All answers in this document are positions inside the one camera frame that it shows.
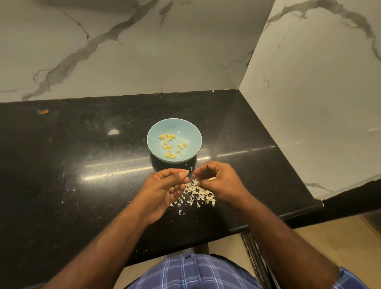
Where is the pile of garlic skins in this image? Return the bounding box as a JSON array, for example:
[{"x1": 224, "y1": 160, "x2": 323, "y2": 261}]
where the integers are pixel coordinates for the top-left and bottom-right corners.
[{"x1": 170, "y1": 175, "x2": 217, "y2": 216}]

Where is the person's left forearm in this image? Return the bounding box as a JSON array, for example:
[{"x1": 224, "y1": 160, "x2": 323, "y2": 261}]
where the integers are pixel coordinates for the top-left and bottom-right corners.
[{"x1": 44, "y1": 212, "x2": 153, "y2": 289}]

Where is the black cabinet trim strip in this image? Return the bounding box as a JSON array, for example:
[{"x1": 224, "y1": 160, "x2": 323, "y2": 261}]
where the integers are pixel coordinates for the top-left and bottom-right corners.
[{"x1": 241, "y1": 231, "x2": 276, "y2": 289}]

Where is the blue plaid shirt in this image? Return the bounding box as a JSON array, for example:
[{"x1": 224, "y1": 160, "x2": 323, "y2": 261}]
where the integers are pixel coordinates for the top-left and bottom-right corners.
[{"x1": 128, "y1": 253, "x2": 370, "y2": 289}]

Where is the cluster of peeled garlic cloves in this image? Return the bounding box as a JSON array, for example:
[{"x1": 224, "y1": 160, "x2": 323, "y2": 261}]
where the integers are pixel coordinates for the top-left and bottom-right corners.
[{"x1": 158, "y1": 133, "x2": 189, "y2": 159}]

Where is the light blue bowl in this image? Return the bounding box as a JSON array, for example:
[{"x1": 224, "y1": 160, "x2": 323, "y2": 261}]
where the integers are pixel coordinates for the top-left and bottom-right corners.
[{"x1": 146, "y1": 118, "x2": 203, "y2": 164}]

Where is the person's left hand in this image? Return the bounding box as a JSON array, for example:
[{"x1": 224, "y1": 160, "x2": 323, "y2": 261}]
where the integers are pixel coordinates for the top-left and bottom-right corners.
[{"x1": 130, "y1": 168, "x2": 191, "y2": 227}]

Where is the person's right hand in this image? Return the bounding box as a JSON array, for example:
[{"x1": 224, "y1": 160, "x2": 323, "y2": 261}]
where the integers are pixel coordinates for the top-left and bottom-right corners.
[{"x1": 192, "y1": 161, "x2": 256, "y2": 209}]

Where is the person's right forearm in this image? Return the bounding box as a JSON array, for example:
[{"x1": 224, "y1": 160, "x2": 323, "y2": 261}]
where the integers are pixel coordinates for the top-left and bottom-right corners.
[{"x1": 237, "y1": 197, "x2": 341, "y2": 289}]

